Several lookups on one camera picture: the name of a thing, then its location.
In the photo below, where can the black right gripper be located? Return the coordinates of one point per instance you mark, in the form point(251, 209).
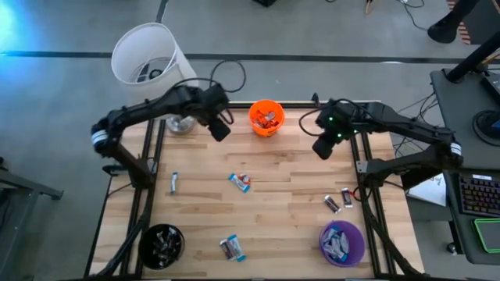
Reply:
point(323, 148)

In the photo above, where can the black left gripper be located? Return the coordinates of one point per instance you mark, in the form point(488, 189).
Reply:
point(219, 130)

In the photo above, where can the orange pumpkin face bucket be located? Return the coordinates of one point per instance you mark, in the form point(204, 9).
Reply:
point(266, 133)

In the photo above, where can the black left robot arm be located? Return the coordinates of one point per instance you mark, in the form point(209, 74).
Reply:
point(148, 105)

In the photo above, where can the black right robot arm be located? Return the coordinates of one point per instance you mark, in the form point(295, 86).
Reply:
point(410, 125)

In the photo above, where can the purple pumpkin face bucket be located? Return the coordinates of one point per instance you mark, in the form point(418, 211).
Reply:
point(355, 242)

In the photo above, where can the white shade silver table lamp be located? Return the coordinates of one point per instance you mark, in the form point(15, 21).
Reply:
point(156, 39)

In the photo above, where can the white paper sheet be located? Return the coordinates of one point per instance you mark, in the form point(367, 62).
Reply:
point(429, 191)

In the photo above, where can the black plastic bucket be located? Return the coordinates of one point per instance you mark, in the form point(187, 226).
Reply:
point(146, 238)

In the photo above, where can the dark grey desk top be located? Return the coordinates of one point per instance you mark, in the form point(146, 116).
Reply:
point(461, 234)

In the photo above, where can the backlit black keyboard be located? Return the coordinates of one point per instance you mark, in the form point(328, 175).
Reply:
point(480, 195)

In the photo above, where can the round black stand base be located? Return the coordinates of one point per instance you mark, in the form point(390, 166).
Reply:
point(486, 126)

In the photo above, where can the black stand foot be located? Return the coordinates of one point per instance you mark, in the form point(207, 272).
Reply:
point(445, 29)

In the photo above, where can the black monitor pole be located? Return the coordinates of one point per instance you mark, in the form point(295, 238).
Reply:
point(472, 58)

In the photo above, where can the black desk device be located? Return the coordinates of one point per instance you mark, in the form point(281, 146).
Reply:
point(493, 87)

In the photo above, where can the grey metal side table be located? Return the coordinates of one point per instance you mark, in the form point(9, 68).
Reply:
point(23, 187)

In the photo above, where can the grey metal mounting bracket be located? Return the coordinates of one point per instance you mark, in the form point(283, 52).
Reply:
point(361, 167)
point(152, 168)

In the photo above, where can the black frame clamp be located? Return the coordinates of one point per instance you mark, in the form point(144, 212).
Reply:
point(315, 97)

